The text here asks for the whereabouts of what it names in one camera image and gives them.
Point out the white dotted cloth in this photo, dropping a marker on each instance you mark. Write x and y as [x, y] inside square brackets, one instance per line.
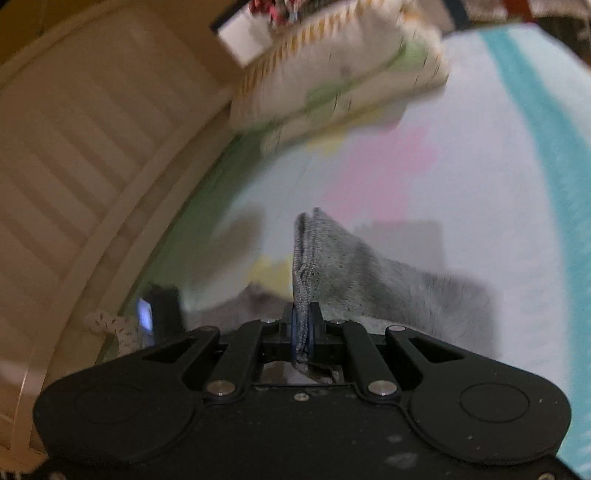
[115, 330]

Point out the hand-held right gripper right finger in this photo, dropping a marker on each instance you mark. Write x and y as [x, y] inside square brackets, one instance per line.
[313, 332]

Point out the pile of colourful clothes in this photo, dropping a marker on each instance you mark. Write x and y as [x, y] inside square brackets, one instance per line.
[277, 9]

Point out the white wooden bed frame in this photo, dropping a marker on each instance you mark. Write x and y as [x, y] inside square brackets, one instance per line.
[92, 277]

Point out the grey pants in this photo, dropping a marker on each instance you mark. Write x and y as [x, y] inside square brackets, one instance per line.
[369, 286]

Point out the floral folded pillow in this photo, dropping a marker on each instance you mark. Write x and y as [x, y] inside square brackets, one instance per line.
[341, 74]

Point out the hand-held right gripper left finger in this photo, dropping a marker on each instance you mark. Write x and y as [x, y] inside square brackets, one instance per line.
[290, 332]

